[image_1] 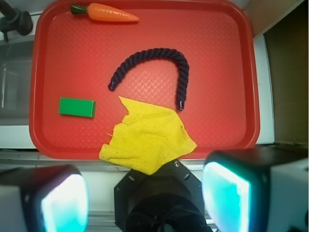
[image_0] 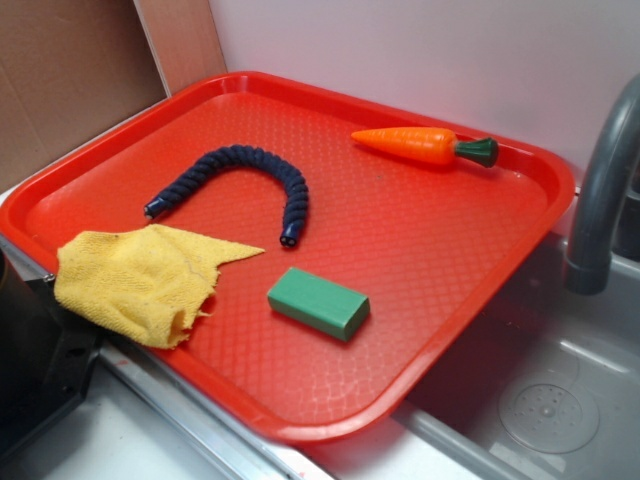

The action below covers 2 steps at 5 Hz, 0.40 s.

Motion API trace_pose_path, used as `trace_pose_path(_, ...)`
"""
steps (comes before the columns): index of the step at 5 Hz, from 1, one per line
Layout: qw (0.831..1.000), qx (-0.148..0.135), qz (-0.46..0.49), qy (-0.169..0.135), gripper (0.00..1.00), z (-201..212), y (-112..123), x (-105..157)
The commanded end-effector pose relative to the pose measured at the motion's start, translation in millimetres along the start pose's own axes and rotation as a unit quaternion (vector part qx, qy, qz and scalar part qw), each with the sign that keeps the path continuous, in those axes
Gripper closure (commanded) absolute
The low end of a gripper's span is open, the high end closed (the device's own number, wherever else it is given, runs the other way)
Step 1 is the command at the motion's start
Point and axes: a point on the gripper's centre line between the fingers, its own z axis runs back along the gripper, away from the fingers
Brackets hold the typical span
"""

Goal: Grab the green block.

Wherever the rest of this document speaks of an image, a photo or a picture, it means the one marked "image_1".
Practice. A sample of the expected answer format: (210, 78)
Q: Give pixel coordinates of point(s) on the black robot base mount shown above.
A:
(170, 200)

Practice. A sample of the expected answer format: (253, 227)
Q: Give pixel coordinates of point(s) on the black clamp knob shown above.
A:
(14, 20)

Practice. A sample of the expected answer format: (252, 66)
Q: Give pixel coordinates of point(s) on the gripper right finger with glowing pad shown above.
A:
(260, 189)

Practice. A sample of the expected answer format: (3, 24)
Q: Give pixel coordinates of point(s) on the yellow cloth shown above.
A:
(148, 137)

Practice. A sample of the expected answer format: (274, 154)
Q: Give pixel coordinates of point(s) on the green rectangular block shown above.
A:
(77, 107)

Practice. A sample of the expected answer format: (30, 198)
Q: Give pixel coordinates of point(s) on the orange toy carrot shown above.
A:
(101, 12)

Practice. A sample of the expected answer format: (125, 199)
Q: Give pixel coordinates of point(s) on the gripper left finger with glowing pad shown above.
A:
(43, 199)

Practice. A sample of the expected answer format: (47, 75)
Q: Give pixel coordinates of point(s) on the red plastic tray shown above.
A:
(75, 57)

